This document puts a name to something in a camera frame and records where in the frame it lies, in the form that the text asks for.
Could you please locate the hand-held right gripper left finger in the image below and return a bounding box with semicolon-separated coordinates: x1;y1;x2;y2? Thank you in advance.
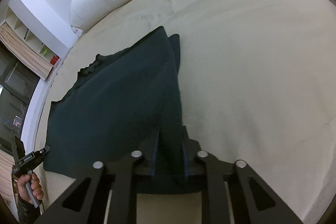
39;128;161;224

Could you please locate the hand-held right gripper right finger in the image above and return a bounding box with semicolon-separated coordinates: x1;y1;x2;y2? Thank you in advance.
181;126;303;224

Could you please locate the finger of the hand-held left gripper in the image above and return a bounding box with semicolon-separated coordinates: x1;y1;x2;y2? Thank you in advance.
39;145;51;159

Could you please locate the dark green sweater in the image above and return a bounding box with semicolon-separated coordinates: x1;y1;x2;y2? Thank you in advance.
43;26;203;194

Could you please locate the person's left forearm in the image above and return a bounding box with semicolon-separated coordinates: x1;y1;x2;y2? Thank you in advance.
15;196;44;224

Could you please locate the person's left hand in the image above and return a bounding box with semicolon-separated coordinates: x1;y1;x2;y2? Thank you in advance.
16;171;44;206

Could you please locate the dark window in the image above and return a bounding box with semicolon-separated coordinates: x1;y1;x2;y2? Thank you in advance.
0;43;40;152

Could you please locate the beige curtain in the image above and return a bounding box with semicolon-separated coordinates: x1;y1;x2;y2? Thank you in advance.
0;23;53;80

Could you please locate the bed with beige cover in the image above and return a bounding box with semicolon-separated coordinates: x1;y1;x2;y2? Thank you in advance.
34;0;336;224

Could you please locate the white wall shelf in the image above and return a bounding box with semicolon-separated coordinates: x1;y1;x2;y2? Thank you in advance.
5;7;61;67

